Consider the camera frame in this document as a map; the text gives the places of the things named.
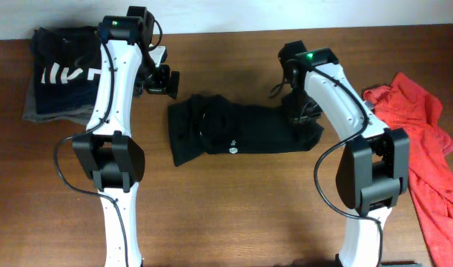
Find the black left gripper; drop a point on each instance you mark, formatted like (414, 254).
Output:
(161, 85)

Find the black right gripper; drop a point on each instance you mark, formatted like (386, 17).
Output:
(295, 114)

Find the black polo shirt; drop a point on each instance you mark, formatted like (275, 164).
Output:
(214, 125)

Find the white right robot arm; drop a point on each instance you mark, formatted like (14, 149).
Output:
(374, 168)

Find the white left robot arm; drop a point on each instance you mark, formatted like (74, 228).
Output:
(130, 65)

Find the folded grey shirt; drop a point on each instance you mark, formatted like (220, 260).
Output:
(79, 116)

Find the folded navy printed shirt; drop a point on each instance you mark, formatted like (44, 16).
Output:
(67, 66)

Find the red shirt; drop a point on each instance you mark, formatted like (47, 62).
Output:
(405, 104)

